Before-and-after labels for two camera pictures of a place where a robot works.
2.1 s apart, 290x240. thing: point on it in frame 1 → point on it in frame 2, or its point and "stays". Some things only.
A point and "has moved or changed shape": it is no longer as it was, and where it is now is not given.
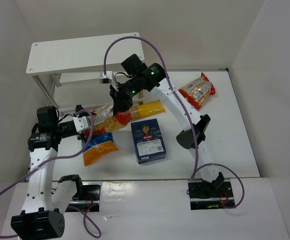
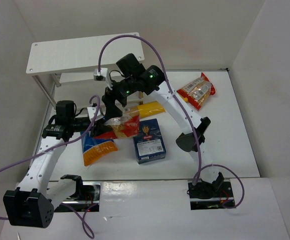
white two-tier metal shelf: [69, 71] stays
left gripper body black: [80, 110] → [96, 125]
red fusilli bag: [106, 120] has moved or changed shape
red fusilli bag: [198, 91] stays
